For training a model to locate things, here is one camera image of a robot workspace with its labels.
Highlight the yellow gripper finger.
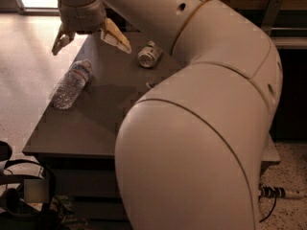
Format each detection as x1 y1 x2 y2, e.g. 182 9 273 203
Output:
52 24 76 56
101 17 131 54

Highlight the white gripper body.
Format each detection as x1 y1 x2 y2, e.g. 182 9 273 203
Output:
58 0 106 35

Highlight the clear plastic water bottle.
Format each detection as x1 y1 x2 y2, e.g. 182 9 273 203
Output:
51 59 92 110

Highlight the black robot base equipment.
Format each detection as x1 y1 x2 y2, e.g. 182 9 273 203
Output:
0 141 66 230

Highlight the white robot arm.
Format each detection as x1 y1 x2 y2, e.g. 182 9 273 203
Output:
55 0 283 230

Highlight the silver soda can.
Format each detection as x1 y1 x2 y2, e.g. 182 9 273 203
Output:
137 40 162 68

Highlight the blue crumpled chip bag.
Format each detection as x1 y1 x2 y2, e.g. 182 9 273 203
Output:
146 82 157 90

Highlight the grey drawer cabinet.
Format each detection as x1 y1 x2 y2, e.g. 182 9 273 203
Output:
22 31 282 230

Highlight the white power strip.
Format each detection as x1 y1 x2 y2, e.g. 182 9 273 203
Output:
258 185 305 200

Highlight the right metal shelf bracket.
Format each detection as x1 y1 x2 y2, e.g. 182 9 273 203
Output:
261 0 284 35

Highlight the black power cable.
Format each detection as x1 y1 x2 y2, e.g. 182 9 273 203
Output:
259 195 278 223

